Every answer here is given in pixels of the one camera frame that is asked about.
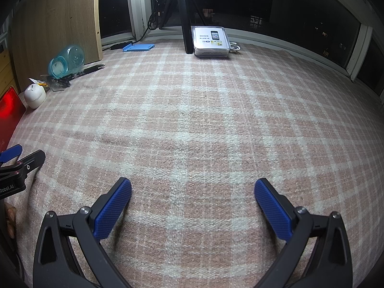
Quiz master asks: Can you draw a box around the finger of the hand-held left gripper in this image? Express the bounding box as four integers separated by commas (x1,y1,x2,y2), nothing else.
0,144,24,166
0,150,46,183

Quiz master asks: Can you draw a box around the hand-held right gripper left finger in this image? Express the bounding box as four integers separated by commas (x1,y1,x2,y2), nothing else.
33,177,132,288

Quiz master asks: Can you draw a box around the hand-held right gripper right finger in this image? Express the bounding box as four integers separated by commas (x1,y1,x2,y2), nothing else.
254,178,353,288

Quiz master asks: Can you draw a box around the red box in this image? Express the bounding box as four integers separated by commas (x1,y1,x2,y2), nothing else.
0,86,27,150

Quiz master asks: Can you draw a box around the blue phone stand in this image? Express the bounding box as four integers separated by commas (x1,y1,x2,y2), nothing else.
122,43,156,53

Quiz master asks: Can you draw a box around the person's left hand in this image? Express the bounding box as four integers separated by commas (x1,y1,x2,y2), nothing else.
4,203,16,239

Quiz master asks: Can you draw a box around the white round gadget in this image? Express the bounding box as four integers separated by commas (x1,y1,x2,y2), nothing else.
24,83,47,109

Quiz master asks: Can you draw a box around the clear acrylic sheet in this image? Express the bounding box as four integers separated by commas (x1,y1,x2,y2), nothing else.
45,79,72,92

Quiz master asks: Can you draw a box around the light wooden cabinet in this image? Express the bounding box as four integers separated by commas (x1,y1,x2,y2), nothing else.
0,46,18,96

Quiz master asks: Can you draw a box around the black pen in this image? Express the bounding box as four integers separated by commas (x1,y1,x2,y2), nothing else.
67,64,105,78

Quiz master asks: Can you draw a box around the pink plaid blanket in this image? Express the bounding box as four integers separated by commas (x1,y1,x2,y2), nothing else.
0,37,384,288

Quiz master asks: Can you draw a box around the black tripod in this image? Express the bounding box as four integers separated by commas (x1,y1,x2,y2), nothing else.
157,0,210,55

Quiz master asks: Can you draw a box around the transparent blue cup with strap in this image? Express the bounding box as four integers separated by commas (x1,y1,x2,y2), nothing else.
46,44,85,87

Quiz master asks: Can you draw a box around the black cable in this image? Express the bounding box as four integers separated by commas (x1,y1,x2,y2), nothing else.
102,3,161,51

